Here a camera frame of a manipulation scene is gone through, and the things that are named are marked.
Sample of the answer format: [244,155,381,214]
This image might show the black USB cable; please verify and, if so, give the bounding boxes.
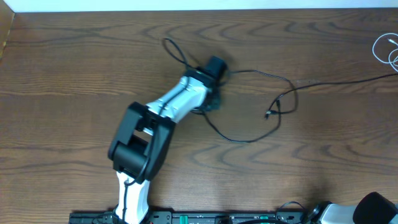
[191,68,300,144]

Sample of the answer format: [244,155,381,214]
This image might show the white USB cable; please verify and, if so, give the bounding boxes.
[372,32,398,73]

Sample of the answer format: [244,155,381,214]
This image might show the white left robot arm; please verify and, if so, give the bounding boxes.
[108,68,224,223]

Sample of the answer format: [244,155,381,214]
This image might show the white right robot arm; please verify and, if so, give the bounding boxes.
[308,192,397,224]

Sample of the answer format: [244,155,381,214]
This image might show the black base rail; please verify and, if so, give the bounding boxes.
[68,211,308,224]

